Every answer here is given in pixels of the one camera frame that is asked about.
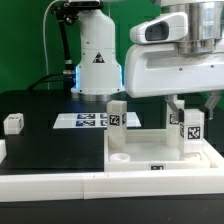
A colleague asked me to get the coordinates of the white square tabletop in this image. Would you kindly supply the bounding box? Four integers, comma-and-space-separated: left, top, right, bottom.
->
104, 129, 211, 172

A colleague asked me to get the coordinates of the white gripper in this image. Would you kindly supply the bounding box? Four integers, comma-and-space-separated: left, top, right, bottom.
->
125, 12, 224, 122

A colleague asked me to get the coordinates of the black cable bundle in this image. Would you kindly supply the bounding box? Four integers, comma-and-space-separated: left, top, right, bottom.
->
27, 1, 76, 91

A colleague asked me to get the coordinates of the white marker tag sheet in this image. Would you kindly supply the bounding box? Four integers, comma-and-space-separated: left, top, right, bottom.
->
53, 111, 142, 129

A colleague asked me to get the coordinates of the white U-shaped obstacle wall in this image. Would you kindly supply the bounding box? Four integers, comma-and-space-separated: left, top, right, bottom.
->
0, 141, 224, 202

